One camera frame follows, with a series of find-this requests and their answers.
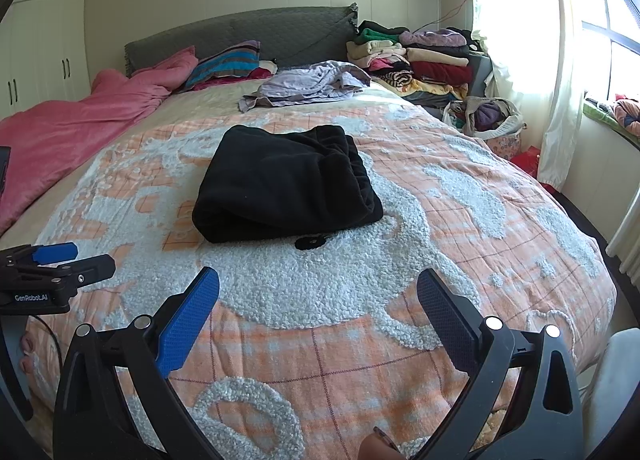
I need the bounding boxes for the red bag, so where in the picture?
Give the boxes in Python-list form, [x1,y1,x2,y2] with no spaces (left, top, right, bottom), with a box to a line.
[510,145,542,180]

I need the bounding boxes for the white chair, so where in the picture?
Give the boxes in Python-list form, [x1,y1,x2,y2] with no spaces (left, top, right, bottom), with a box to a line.
[582,327,640,460]

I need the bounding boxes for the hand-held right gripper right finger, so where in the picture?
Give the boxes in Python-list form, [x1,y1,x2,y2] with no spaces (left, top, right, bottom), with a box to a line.
[416,267,586,460]

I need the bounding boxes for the pink blanket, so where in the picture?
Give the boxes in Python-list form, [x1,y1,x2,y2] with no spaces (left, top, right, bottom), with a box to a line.
[0,45,200,236]

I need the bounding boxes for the striped pillow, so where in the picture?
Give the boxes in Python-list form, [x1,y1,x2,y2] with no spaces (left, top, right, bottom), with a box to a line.
[182,40,262,91]

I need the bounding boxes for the person's left hand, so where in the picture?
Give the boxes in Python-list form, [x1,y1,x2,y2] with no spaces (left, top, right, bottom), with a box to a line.
[17,332,41,376]

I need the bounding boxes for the green windowsill mat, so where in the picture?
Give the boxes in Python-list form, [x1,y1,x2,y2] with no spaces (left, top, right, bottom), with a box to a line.
[582,99,640,147]

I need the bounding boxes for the window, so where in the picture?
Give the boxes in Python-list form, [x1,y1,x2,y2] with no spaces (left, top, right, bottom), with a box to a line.
[582,0,640,106]

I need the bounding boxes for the grey quilted headboard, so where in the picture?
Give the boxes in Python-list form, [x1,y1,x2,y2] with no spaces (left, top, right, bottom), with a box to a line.
[124,2,360,78]

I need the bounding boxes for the bed with beige sheet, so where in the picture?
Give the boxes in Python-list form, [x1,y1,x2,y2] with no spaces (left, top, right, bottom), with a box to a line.
[0,75,618,460]

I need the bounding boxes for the red cable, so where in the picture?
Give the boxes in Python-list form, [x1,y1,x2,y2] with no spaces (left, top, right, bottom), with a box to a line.
[434,0,473,26]

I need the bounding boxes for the lilac crumpled garment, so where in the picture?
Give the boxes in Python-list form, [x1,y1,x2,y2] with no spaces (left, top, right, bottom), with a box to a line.
[239,60,373,113]

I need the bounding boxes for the white curtain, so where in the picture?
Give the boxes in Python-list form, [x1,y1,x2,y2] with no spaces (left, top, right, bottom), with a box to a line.
[606,185,640,286]
[467,0,588,191]

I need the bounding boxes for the dark grey bedside cabinet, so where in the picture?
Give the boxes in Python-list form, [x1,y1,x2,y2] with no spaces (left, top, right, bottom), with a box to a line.
[467,54,496,98]

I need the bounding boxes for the orange white tufted blanket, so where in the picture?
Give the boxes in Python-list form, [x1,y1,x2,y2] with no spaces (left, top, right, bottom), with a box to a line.
[25,102,618,460]

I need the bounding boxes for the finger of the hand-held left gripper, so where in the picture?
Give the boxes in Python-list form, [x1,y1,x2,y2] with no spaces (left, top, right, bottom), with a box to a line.
[55,254,117,292]
[0,242,79,272]

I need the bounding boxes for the magenta pillow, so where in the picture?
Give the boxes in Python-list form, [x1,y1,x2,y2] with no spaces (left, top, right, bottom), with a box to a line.
[192,67,278,91]

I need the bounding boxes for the pink cloth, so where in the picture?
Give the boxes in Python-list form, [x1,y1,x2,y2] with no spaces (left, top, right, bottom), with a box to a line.
[612,97,640,137]

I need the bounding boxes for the pile of folded clothes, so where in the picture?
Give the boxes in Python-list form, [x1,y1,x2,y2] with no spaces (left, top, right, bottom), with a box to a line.
[346,20,488,108]

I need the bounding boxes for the beige bag of clothes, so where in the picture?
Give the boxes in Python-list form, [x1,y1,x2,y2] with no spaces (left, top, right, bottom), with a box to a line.
[442,96,526,138]

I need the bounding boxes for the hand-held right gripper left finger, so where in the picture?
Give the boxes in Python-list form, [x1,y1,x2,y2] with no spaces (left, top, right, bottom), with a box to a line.
[52,266,221,460]

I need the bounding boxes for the floral fabric basket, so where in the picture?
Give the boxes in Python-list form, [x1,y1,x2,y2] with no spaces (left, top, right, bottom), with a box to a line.
[487,132,522,161]

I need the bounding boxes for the black sweater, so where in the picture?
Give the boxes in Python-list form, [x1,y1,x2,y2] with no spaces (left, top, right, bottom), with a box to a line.
[191,124,385,243]

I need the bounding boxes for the white wardrobe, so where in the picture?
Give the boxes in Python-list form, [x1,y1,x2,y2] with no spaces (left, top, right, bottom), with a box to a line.
[0,0,93,121]

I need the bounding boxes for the person's right hand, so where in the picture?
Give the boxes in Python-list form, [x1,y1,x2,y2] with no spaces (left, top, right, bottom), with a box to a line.
[359,427,401,460]

